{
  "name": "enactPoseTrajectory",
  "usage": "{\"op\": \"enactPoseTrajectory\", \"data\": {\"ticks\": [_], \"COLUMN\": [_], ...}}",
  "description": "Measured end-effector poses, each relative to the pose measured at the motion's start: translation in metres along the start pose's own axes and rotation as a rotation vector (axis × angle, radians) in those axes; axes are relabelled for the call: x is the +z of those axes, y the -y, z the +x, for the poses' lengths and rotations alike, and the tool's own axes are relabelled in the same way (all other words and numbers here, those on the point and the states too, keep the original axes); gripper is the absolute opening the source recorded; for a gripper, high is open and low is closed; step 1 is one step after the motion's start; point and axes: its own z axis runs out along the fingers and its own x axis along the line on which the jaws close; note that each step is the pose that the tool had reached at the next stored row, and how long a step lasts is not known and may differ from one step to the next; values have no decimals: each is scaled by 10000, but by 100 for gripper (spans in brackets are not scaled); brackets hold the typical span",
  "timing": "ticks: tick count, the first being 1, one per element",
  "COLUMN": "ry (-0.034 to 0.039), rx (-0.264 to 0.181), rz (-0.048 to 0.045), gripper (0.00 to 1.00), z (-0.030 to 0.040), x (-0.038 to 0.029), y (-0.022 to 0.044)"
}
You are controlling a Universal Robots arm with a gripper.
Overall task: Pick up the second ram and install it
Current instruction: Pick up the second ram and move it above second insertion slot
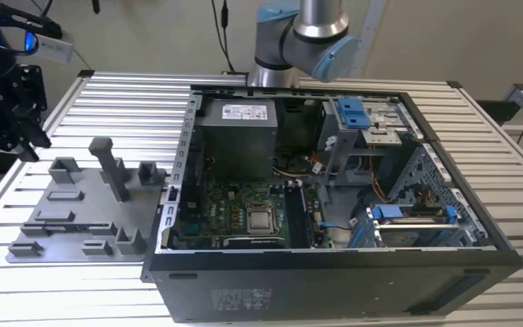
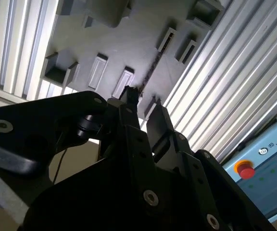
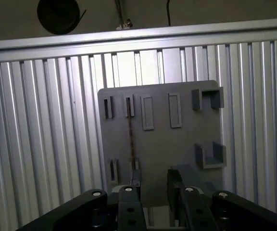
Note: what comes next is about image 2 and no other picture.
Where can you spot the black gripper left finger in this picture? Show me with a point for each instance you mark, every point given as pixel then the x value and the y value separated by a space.
pixel 44 113

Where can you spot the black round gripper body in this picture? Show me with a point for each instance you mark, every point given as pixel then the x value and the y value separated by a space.
pixel 92 199

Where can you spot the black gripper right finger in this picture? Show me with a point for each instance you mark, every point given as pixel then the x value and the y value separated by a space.
pixel 201 183

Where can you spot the black RAM stick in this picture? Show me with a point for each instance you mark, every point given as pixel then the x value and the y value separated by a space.
pixel 150 72

